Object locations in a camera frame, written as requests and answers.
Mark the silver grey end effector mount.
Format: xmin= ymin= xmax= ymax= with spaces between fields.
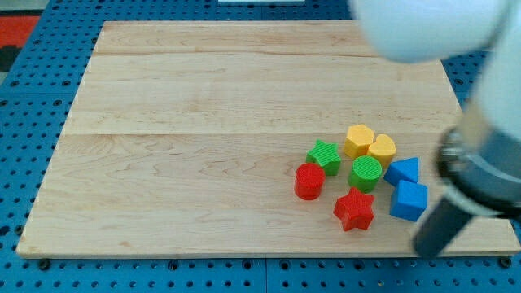
xmin=436 ymin=103 xmax=520 ymax=220

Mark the blue triangle block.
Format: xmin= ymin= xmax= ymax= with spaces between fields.
xmin=383 ymin=157 xmax=420 ymax=186

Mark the blue cube block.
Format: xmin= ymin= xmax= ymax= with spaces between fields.
xmin=389 ymin=180 xmax=428 ymax=222

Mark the red cylinder block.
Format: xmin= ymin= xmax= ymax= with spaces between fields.
xmin=294 ymin=163 xmax=326 ymax=200

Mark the green star block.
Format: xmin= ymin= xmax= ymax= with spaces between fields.
xmin=305 ymin=139 xmax=341 ymax=176

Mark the yellow heart block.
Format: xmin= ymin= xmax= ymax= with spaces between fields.
xmin=367 ymin=134 xmax=396 ymax=169

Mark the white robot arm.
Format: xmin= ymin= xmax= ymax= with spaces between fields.
xmin=350 ymin=0 xmax=520 ymax=258

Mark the red star block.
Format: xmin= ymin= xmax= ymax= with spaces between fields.
xmin=333 ymin=187 xmax=374 ymax=232

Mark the light wooden board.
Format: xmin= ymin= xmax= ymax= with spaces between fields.
xmin=15 ymin=20 xmax=521 ymax=260

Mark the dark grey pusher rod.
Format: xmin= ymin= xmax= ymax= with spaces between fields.
xmin=412 ymin=197 xmax=474 ymax=258

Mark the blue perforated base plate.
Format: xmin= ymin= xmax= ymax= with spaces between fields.
xmin=1 ymin=0 xmax=520 ymax=292

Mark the green cylinder block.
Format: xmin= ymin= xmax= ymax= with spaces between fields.
xmin=348 ymin=155 xmax=383 ymax=193

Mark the red and black mat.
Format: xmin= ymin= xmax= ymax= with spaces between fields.
xmin=1 ymin=10 xmax=42 ymax=72

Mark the yellow hexagon block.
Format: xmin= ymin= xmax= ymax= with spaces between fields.
xmin=344 ymin=125 xmax=374 ymax=160

